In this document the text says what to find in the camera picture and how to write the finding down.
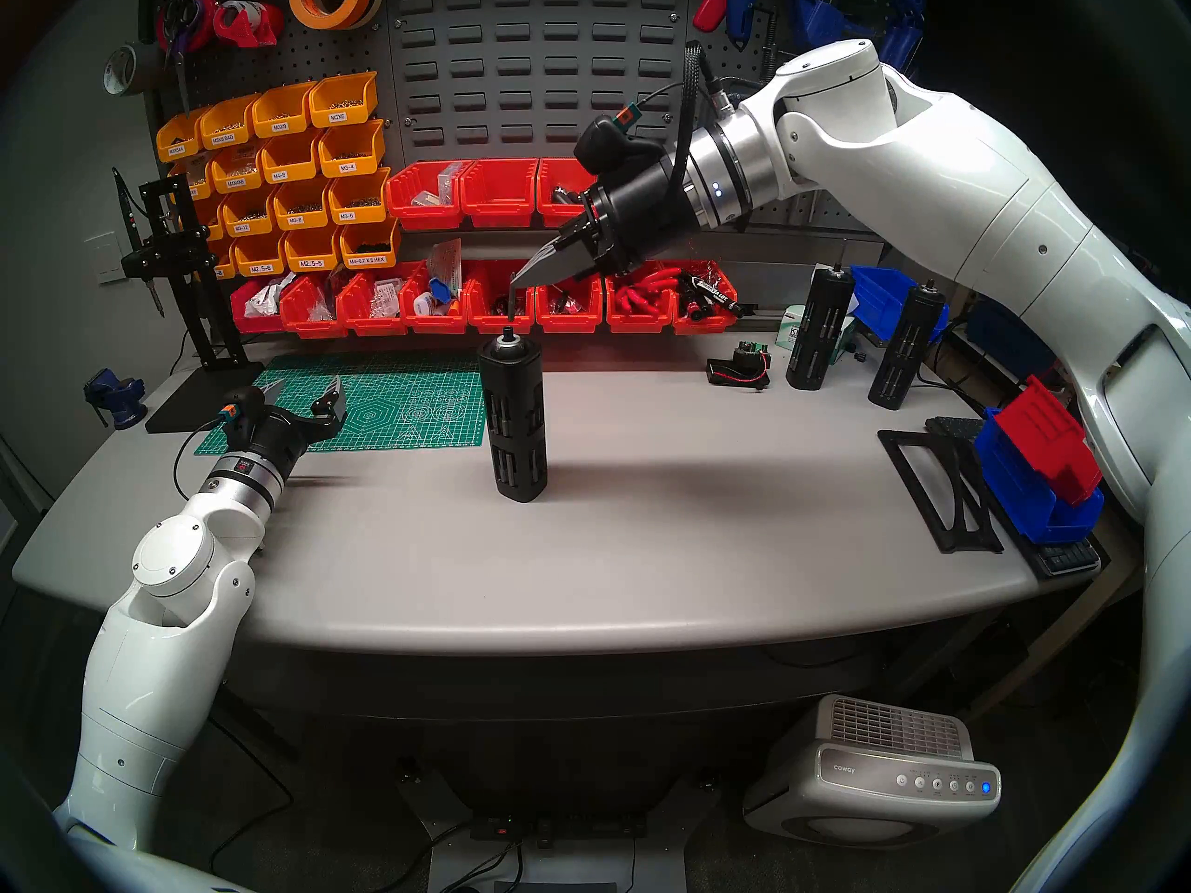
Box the purple handled scissors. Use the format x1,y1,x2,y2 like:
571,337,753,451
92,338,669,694
166,0,198,113

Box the black power strip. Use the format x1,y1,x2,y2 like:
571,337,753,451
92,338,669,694
470,812,648,846

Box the green cutting mat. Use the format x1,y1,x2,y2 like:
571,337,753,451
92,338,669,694
194,346,487,458

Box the white air purifier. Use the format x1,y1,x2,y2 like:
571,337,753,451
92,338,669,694
743,694,1003,847

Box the black battery holder with wires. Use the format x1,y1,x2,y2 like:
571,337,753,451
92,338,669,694
705,340,773,392

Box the red tape roll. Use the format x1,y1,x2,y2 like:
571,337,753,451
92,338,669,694
155,0,222,57

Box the blue bench vise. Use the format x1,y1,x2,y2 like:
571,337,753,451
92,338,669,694
84,368,148,431

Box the dark blue crate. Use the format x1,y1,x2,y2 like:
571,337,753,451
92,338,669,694
968,287,1062,380

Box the black flat frame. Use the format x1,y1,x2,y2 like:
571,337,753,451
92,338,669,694
877,428,1006,555

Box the large blue plastic bin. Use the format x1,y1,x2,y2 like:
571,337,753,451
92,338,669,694
974,407,1106,545

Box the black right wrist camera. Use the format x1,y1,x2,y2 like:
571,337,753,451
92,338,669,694
572,103,666,180

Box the yellow bin labelled M3-4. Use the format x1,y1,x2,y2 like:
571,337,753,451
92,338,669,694
317,120,386,178

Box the red handled cutters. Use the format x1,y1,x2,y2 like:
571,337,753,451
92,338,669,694
609,268,680,320

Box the black pegboard panel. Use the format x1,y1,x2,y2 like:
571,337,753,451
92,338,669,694
140,0,401,167

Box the yellow bin labelled M3X8 BAD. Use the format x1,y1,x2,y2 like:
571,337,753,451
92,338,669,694
198,96,261,150

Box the white plastic bag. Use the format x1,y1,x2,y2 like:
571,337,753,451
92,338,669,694
244,273,297,320

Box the white wall switch plate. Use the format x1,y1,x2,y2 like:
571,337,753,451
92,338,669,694
84,231,127,285

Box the grey duct tape roll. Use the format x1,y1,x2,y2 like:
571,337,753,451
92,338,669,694
102,42,167,98

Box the black cylindrical electric screwdriver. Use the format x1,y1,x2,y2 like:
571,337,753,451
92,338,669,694
868,280,947,411
786,264,856,392
477,327,550,503

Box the yellow bin labelled M3X6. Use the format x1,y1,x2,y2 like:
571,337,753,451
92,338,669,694
308,72,380,128

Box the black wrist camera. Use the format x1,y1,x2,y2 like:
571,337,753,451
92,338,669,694
216,382,273,427
572,103,666,180

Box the tall clear parts bag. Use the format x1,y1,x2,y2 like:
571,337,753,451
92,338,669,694
426,238,464,299

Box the black braided right wrist cable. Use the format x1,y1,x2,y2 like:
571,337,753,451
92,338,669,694
642,43,736,199

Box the yellow bin labelled M3-8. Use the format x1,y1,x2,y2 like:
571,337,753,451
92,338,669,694
272,179,334,231

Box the red tape dispenser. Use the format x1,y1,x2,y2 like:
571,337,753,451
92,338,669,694
213,0,286,49

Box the yellow bin labelled M3-6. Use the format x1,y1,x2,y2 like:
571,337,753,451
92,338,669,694
328,168,392,225

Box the yellow bin labelled M4X4X6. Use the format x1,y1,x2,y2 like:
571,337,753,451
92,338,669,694
210,143,269,193

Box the yellow bin labelled M2.5-5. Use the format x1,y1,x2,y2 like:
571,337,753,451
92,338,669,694
283,225,344,273

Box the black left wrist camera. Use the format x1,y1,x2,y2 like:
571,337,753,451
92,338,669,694
216,382,273,427

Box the yellow bin labelled M4-0.7 hex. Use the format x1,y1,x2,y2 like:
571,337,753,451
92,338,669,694
339,218,403,270

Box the black keyboard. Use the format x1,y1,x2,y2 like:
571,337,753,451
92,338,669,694
924,415,1104,578

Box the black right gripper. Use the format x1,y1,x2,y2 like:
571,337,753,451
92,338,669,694
512,153,714,290

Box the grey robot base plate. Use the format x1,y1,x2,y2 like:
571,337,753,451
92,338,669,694
423,831,694,893

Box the thin black left wrist cable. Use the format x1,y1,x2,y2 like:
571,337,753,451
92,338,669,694
170,413,224,498

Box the red plastic parts bin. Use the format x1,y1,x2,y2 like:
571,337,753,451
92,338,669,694
230,277,289,335
460,159,541,229
462,260,541,335
601,260,678,334
536,158,596,229
534,268,606,335
279,273,347,340
400,261,471,335
385,161,474,231
337,266,410,337
672,261,739,336

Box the yellow bin labelled M3-12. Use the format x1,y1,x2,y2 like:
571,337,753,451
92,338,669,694
221,188,278,238

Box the orange tape roll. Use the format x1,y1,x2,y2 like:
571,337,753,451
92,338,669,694
288,0,384,32

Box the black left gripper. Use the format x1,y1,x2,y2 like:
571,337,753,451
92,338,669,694
234,369,348,478

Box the grey louvred panel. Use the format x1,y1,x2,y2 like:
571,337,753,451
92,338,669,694
386,0,694,222

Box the large red plastic bin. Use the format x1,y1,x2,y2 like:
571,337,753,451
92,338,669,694
994,375,1106,506

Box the black marker pen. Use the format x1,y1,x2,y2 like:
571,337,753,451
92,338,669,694
677,270,750,318

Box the black metal stand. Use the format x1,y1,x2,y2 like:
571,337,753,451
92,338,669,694
112,167,266,434

